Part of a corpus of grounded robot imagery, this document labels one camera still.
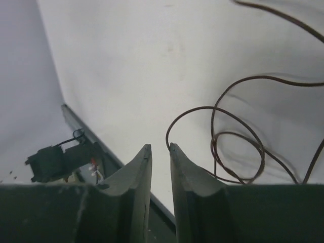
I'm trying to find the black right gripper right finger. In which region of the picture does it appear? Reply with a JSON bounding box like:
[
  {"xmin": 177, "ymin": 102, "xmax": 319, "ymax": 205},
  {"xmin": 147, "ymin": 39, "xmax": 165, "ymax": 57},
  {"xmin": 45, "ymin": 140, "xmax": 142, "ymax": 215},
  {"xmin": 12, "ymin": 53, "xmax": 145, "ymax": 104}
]
[{"xmin": 170, "ymin": 144, "xmax": 323, "ymax": 242}]

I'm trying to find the brown cable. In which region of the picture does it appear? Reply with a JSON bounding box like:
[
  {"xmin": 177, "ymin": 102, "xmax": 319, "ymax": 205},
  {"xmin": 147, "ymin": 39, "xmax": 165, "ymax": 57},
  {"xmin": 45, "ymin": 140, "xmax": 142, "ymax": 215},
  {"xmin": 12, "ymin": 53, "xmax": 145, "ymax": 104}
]
[{"xmin": 165, "ymin": 0, "xmax": 324, "ymax": 185}]

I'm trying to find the black motor on base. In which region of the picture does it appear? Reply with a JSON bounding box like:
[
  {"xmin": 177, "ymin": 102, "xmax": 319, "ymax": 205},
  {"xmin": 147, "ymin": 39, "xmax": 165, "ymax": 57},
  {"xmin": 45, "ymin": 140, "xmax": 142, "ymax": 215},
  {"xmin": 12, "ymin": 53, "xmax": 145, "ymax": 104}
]
[{"xmin": 25, "ymin": 129, "xmax": 104, "ymax": 184}]

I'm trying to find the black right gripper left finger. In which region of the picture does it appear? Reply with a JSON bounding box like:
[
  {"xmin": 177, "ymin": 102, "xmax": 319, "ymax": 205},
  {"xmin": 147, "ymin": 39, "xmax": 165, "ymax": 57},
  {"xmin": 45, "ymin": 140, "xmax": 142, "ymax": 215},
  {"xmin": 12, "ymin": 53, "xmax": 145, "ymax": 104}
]
[{"xmin": 1, "ymin": 144, "xmax": 152, "ymax": 242}]

